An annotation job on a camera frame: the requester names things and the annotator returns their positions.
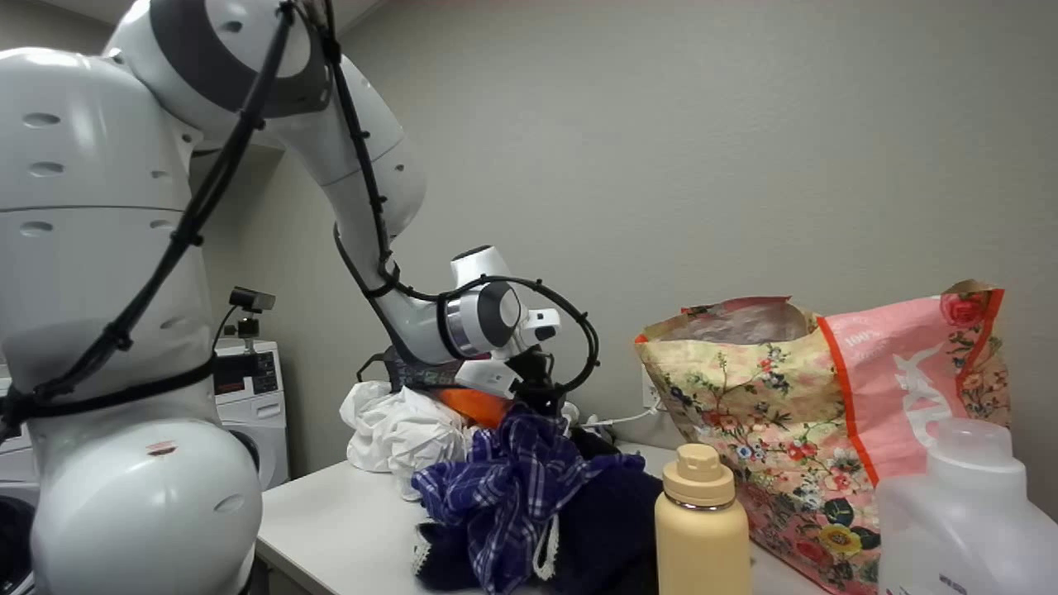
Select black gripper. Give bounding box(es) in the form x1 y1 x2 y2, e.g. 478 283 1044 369
505 347 554 409

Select blue white plaid cloth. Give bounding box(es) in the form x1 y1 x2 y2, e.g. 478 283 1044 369
410 409 645 595

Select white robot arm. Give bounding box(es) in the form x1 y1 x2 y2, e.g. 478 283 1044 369
0 0 524 595

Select orange cloth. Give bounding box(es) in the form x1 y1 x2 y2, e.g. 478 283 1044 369
440 386 510 430

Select white crumpled cloth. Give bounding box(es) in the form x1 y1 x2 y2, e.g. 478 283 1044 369
336 380 472 477

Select navy knit cloth white trim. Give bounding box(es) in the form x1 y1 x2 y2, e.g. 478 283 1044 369
416 430 662 595

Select floral pink bag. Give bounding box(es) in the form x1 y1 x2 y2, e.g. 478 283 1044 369
635 281 1010 595

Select cream yellow bottle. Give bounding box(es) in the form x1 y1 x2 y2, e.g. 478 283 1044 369
655 442 749 595

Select white washing machine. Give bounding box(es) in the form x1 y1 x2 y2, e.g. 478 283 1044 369
0 335 294 498

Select translucent white plastic jug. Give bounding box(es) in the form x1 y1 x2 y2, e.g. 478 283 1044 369
875 418 1058 595

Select black camera on stand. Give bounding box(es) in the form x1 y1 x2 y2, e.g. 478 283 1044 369
210 287 275 347

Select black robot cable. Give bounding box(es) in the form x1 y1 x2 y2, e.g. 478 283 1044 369
0 0 603 442

